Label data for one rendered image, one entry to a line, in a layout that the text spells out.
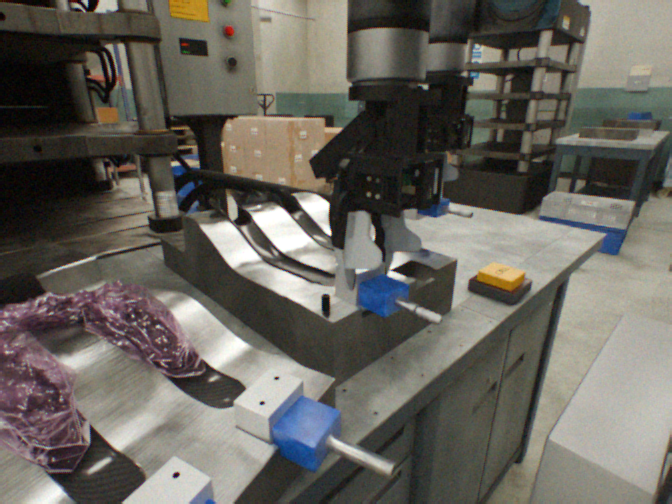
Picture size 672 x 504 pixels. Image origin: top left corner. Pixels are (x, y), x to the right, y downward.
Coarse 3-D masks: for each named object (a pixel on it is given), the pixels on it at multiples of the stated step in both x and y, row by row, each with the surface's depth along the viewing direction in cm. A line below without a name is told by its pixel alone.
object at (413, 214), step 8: (440, 200) 69; (448, 200) 69; (432, 208) 68; (440, 208) 68; (448, 208) 68; (456, 208) 67; (408, 216) 72; (416, 216) 71; (424, 216) 73; (432, 216) 68; (440, 216) 69; (464, 216) 66; (472, 216) 65
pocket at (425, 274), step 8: (408, 264) 57; (416, 264) 57; (400, 272) 56; (408, 272) 57; (416, 272) 57; (424, 272) 56; (432, 272) 54; (424, 280) 56; (432, 280) 54; (416, 288) 52
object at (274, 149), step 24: (240, 120) 454; (264, 120) 429; (288, 120) 409; (312, 120) 433; (240, 144) 466; (264, 144) 440; (288, 144) 418; (312, 144) 442; (240, 168) 479; (264, 168) 451; (288, 168) 428
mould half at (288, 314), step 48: (192, 240) 64; (240, 240) 60; (288, 240) 64; (240, 288) 55; (288, 288) 49; (432, 288) 54; (288, 336) 49; (336, 336) 42; (384, 336) 49; (336, 384) 44
